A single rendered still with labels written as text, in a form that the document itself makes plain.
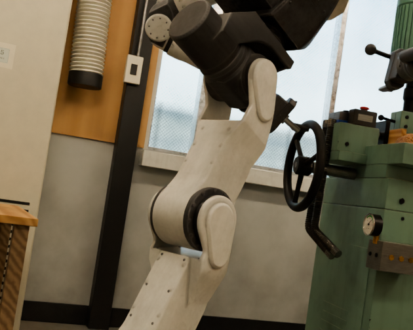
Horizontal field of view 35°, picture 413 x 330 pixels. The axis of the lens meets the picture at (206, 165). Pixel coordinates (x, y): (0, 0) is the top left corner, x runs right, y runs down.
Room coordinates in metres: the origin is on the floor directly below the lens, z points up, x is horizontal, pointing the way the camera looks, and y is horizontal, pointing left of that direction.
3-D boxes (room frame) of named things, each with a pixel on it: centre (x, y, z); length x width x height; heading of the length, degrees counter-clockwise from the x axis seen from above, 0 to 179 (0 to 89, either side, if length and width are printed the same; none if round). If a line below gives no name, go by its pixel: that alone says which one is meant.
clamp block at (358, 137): (2.09, -0.44, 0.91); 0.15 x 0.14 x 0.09; 13
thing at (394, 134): (2.09, -0.56, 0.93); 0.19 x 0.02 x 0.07; 13
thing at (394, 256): (1.83, -0.55, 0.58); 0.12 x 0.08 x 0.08; 103
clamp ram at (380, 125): (2.11, -0.51, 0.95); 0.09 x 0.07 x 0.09; 13
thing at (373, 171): (2.10, -0.57, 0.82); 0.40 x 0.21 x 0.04; 13
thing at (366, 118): (2.09, -0.44, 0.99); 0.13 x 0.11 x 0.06; 13
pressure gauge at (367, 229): (1.82, -0.48, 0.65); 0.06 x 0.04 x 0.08; 13
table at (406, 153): (2.11, -0.52, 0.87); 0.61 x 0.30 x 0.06; 13
